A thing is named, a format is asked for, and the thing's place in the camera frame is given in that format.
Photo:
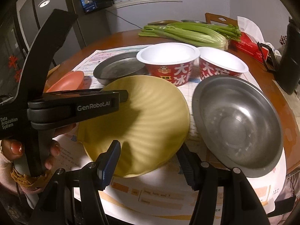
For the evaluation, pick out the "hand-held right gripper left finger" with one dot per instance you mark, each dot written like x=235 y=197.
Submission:
x=109 y=166

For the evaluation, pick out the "red paper bowl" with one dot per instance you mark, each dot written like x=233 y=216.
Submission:
x=167 y=54
x=222 y=59

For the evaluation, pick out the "celery bunch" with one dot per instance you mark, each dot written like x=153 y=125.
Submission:
x=199 y=36

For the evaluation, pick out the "small steel plate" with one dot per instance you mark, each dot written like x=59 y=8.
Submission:
x=117 y=66

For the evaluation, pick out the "printed newspaper sheet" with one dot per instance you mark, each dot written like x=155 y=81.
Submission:
x=164 y=201

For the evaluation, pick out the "steel dish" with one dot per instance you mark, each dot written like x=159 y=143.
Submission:
x=192 y=21

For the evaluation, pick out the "red tissue box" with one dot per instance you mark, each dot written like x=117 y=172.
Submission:
x=248 y=45

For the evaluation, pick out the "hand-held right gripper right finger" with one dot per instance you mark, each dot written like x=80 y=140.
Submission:
x=187 y=168

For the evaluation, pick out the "blue box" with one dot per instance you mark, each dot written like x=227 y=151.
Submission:
x=90 y=5

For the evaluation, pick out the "small white figure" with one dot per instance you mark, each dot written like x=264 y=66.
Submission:
x=277 y=54

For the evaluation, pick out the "black thermos flask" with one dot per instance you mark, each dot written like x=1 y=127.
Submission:
x=289 y=58

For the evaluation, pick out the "large steel bowl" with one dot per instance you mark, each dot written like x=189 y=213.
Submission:
x=239 y=126

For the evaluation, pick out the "person's left hand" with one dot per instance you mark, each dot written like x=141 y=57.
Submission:
x=13 y=148

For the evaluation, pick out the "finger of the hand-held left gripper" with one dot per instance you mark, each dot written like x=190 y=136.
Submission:
x=123 y=96

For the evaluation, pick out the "grey refrigerator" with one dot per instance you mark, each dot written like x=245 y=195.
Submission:
x=46 y=28

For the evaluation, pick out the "yellow ridged plate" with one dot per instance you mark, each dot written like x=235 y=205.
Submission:
x=145 y=121

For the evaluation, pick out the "wooden chair curved back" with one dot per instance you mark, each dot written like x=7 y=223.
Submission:
x=159 y=23

